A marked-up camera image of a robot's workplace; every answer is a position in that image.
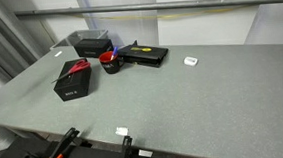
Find blue marker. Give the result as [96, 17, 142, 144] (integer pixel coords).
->
[108, 46, 120, 61]

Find flat black case yellow logo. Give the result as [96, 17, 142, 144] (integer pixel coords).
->
[116, 37, 171, 72]

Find black mug red inside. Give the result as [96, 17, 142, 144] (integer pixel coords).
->
[97, 49, 127, 76]

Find small white plastic object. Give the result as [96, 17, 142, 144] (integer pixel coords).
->
[183, 55, 199, 68]

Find black orange bar clamp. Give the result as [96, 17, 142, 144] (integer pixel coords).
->
[113, 135, 135, 158]
[42, 126, 83, 158]

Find white label sticker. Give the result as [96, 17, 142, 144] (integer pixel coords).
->
[137, 148, 154, 158]

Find black stereo camera box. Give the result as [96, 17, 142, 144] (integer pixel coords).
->
[51, 57, 95, 103]
[73, 36, 115, 60]

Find red handled scissors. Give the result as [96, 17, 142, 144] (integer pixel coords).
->
[49, 58, 92, 84]

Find grey metal pipe rail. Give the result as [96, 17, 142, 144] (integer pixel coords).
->
[13, 0, 283, 23]

